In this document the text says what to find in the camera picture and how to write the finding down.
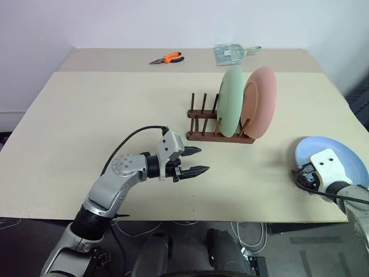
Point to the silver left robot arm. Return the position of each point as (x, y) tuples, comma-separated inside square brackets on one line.
[(115, 184)]

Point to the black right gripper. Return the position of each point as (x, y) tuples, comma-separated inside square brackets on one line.
[(308, 177)]

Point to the clear plastic packaged item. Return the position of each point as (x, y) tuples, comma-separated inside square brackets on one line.
[(229, 54)]

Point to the black zip tie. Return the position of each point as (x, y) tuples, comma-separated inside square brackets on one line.
[(121, 216)]

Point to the wooden dish rack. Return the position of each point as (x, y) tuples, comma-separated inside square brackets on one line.
[(207, 136)]

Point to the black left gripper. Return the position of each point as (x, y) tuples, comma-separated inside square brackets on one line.
[(176, 170)]

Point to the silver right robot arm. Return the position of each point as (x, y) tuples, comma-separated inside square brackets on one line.
[(356, 207)]

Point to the green plate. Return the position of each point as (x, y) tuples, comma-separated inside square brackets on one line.
[(229, 104)]

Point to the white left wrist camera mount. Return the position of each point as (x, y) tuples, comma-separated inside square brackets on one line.
[(169, 145)]

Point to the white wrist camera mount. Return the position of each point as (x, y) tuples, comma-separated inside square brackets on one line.
[(331, 167), (169, 145)]

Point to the blue plate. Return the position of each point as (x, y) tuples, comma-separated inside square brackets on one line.
[(346, 153)]

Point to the pink plate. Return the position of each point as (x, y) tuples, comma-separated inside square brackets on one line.
[(259, 106)]

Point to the metal bracket with black plate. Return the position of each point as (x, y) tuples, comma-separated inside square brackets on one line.
[(255, 261)]

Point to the dark rounded shape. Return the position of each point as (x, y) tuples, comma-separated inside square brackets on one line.
[(154, 254), (225, 251)]

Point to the dark object beside table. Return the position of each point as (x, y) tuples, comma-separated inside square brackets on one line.
[(360, 104)]

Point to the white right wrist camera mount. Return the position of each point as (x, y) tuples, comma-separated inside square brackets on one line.
[(331, 167)]

